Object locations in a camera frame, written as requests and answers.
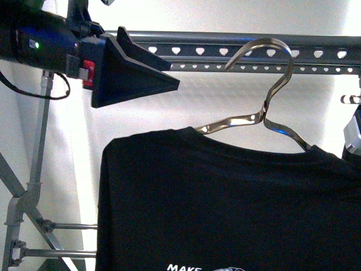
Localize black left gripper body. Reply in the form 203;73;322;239
66;19;105;90

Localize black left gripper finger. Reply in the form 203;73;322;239
91;27;180;108

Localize black printed t-shirt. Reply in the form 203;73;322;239
95;128;360;270

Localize silver metal clothes hanger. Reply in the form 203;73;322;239
195;38;311;151

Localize upper horizontal rack rod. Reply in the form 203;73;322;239
37;220;98;233

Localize horizontal rack rod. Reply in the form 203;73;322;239
37;220;98;233
8;240;96;266

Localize lower horizontal rack rod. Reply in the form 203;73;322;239
8;240;96;266

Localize perforated grey top rail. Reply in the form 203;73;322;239
124;30;361;76

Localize black cable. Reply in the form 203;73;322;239
0;70;71;100

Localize grey metal rack frame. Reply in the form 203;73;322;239
0;0;88;271

